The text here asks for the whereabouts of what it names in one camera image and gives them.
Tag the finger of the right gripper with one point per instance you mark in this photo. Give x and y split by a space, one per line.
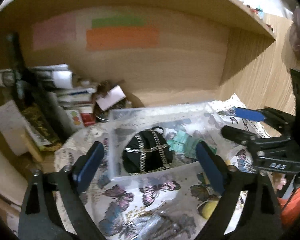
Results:
255 114
238 136

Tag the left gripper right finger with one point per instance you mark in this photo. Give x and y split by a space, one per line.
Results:
260 218

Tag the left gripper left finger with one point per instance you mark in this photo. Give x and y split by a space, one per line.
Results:
39 217

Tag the bagged grey scrunchie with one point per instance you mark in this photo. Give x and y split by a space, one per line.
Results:
161 225

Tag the teal knitted cloth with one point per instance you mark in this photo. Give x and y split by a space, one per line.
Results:
181 142

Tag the butterfly print tablecloth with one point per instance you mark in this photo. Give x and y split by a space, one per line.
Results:
115 206

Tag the clear plastic bin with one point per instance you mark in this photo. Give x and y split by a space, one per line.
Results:
125 123

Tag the white handwritten note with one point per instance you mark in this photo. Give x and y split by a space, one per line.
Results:
12 127

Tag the pink notepad block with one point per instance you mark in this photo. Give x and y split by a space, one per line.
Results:
114 96

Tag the dark wine bottle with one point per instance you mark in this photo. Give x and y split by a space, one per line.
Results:
29 96

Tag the green sticky note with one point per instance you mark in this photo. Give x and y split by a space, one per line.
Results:
117 21

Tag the orange sticky note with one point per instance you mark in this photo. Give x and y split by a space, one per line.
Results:
117 38

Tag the pink sticky note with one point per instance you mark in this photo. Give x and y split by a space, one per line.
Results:
56 30

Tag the black hat with chains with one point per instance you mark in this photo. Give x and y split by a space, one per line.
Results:
147 152

